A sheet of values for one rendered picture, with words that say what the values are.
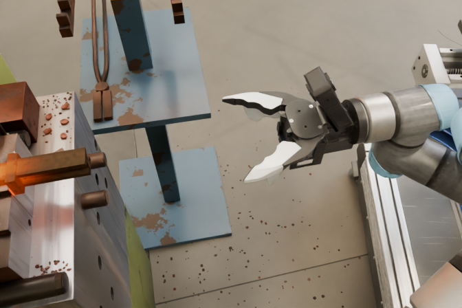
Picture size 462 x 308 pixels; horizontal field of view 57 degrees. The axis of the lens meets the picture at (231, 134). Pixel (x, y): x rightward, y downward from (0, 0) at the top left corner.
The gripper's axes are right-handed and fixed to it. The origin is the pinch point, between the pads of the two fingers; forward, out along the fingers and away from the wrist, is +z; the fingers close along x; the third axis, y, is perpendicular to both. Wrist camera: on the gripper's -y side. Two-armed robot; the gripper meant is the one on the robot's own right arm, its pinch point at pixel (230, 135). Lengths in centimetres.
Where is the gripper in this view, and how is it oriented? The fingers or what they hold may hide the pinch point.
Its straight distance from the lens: 61.4
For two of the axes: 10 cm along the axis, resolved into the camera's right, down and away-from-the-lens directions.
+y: 0.0, 5.9, 8.1
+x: -2.1, -7.9, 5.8
